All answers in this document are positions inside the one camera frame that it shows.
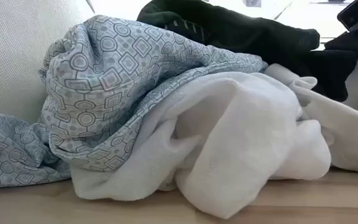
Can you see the plain black garment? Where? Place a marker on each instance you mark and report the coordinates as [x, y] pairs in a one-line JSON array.
[[331, 74]]

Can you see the black garment with white print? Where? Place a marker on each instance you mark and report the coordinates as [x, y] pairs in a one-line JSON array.
[[244, 31]]

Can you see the light blue geometric print garment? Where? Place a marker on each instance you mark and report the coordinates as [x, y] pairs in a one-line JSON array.
[[104, 77]]

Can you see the left cardboard box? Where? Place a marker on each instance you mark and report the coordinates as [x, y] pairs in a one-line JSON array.
[[11, 62]]

